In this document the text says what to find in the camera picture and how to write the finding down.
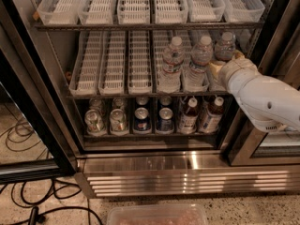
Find left tea bottle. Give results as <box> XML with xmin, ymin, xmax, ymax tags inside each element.
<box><xmin>178</xmin><ymin>97</ymin><xmax>199</xmax><ymax>134</ymax></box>

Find shelf tray four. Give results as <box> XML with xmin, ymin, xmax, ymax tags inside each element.
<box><xmin>154</xmin><ymin>0</ymin><xmax>188</xmax><ymax>24</ymax></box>
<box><xmin>153</xmin><ymin>31</ymin><xmax>173</xmax><ymax>93</ymax></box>

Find top shelf tray five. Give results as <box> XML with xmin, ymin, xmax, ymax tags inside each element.
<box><xmin>187</xmin><ymin>0</ymin><xmax>225</xmax><ymax>23</ymax></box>

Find shelf tray one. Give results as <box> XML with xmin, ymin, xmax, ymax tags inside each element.
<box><xmin>69</xmin><ymin>31</ymin><xmax>103</xmax><ymax>96</ymax></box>
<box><xmin>37</xmin><ymin>0</ymin><xmax>81</xmax><ymax>25</ymax></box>

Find top shelf tray three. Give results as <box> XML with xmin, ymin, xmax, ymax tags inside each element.
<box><xmin>117</xmin><ymin>0</ymin><xmax>150</xmax><ymax>24</ymax></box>

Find rear left blue soda can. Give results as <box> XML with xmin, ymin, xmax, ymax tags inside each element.
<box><xmin>136</xmin><ymin>97</ymin><xmax>149</xmax><ymax>108</ymax></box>

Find front left silver can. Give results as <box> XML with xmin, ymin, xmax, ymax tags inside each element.
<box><xmin>84</xmin><ymin>110</ymin><xmax>106</xmax><ymax>136</ymax></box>

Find top shelf tray six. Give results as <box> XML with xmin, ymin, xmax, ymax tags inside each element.
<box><xmin>223</xmin><ymin>0</ymin><xmax>265</xmax><ymax>23</ymax></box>

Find silver can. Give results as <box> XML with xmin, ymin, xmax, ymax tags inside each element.
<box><xmin>84</xmin><ymin>110</ymin><xmax>106</xmax><ymax>136</ymax></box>
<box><xmin>89</xmin><ymin>98</ymin><xmax>105</xmax><ymax>113</ymax></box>
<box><xmin>110</xmin><ymin>109</ymin><xmax>128</xmax><ymax>136</ymax></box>
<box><xmin>112</xmin><ymin>97</ymin><xmax>128</xmax><ymax>111</ymax></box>

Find stainless steel fridge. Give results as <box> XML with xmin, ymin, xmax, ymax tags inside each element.
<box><xmin>0</xmin><ymin>0</ymin><xmax>300</xmax><ymax>199</ymax></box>

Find open fridge door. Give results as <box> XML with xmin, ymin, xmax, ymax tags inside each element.
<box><xmin>0</xmin><ymin>0</ymin><xmax>77</xmax><ymax>184</ymax></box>

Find shelf tray five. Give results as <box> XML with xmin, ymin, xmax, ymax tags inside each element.
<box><xmin>187</xmin><ymin>0</ymin><xmax>225</xmax><ymax>23</ymax></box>
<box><xmin>175</xmin><ymin>31</ymin><xmax>208</xmax><ymax>92</ymax></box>

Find top shelf tray one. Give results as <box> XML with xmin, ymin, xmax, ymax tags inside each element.
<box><xmin>37</xmin><ymin>0</ymin><xmax>81</xmax><ymax>25</ymax></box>

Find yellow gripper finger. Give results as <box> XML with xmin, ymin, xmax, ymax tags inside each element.
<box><xmin>209</xmin><ymin>60</ymin><xmax>225</xmax><ymax>79</ymax></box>
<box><xmin>234</xmin><ymin>50</ymin><xmax>245</xmax><ymax>59</ymax></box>

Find middle shelf tray four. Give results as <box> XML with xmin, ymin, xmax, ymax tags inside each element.
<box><xmin>153</xmin><ymin>31</ymin><xmax>173</xmax><ymax>93</ymax></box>

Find front left blue soda can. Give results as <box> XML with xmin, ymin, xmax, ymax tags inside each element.
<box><xmin>134</xmin><ymin>107</ymin><xmax>151</xmax><ymax>133</ymax></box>

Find right tea bottle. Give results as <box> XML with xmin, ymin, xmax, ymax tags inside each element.
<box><xmin>199</xmin><ymin>97</ymin><xmax>224</xmax><ymax>133</ymax></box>

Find middle shelf tray two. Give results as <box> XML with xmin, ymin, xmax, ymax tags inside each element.
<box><xmin>98</xmin><ymin>31</ymin><xmax>126</xmax><ymax>95</ymax></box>

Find middle shelf tray six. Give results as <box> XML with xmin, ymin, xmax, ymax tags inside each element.
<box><xmin>189</xmin><ymin>28</ymin><xmax>251</xmax><ymax>94</ymax></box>

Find rear right blue soda can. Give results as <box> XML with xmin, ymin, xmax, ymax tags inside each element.
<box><xmin>157</xmin><ymin>97</ymin><xmax>173</xmax><ymax>109</ymax></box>

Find shelf tray two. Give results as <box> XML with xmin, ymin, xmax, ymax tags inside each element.
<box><xmin>78</xmin><ymin>0</ymin><xmax>116</xmax><ymax>25</ymax></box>
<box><xmin>98</xmin><ymin>31</ymin><xmax>126</xmax><ymax>95</ymax></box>

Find clear plastic container on floor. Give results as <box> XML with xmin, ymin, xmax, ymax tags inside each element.
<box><xmin>106</xmin><ymin>203</ymin><xmax>209</xmax><ymax>225</ymax></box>

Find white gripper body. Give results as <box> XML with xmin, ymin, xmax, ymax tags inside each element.
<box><xmin>218</xmin><ymin>58</ymin><xmax>259</xmax><ymax>92</ymax></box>

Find middle shelf tray five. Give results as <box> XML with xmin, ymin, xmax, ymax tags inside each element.
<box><xmin>175</xmin><ymin>31</ymin><xmax>208</xmax><ymax>92</ymax></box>

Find water bottle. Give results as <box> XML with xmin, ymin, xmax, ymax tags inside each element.
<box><xmin>184</xmin><ymin>36</ymin><xmax>213</xmax><ymax>92</ymax></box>
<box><xmin>215</xmin><ymin>32</ymin><xmax>235</xmax><ymax>62</ymax></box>
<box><xmin>158</xmin><ymin>37</ymin><xmax>185</xmax><ymax>94</ymax></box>

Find blue soda can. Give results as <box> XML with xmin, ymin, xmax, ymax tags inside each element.
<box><xmin>134</xmin><ymin>107</ymin><xmax>151</xmax><ymax>133</ymax></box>
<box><xmin>157</xmin><ymin>97</ymin><xmax>173</xmax><ymax>109</ymax></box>
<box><xmin>157</xmin><ymin>108</ymin><xmax>174</xmax><ymax>134</ymax></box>
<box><xmin>136</xmin><ymin>97</ymin><xmax>149</xmax><ymax>108</ymax></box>

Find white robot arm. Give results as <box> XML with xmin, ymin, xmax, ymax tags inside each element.
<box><xmin>209</xmin><ymin>51</ymin><xmax>300</xmax><ymax>132</ymax></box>

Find rear left silver can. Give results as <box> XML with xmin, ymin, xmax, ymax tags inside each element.
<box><xmin>89</xmin><ymin>98</ymin><xmax>105</xmax><ymax>113</ymax></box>

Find middle shelf tray three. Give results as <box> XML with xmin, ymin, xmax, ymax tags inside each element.
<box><xmin>127</xmin><ymin>31</ymin><xmax>152</xmax><ymax>94</ymax></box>

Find top shelf tray four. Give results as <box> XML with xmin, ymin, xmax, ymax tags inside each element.
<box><xmin>154</xmin><ymin>0</ymin><xmax>188</xmax><ymax>24</ymax></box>

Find middle shelf tray one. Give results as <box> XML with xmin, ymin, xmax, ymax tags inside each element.
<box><xmin>69</xmin><ymin>31</ymin><xmax>103</xmax><ymax>96</ymax></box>

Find shelf tray six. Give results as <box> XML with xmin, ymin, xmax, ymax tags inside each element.
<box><xmin>189</xmin><ymin>28</ymin><xmax>251</xmax><ymax>94</ymax></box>
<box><xmin>223</xmin><ymin>0</ymin><xmax>265</xmax><ymax>23</ymax></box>

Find front right blue soda can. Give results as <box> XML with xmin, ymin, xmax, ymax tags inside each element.
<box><xmin>157</xmin><ymin>108</ymin><xmax>174</xmax><ymax>134</ymax></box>

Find shelf tray three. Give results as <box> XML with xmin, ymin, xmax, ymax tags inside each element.
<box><xmin>127</xmin><ymin>31</ymin><xmax>152</xmax><ymax>94</ymax></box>
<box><xmin>117</xmin><ymin>0</ymin><xmax>150</xmax><ymax>24</ymax></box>

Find black floor cables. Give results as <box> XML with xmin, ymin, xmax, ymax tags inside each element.
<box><xmin>0</xmin><ymin>117</ymin><xmax>104</xmax><ymax>225</ymax></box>

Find top shelf tray two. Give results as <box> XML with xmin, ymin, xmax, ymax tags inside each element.
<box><xmin>78</xmin><ymin>0</ymin><xmax>116</xmax><ymax>25</ymax></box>

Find tea bottle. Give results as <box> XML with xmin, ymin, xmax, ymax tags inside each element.
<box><xmin>199</xmin><ymin>97</ymin><xmax>224</xmax><ymax>133</ymax></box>
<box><xmin>178</xmin><ymin>97</ymin><xmax>199</xmax><ymax>134</ymax></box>

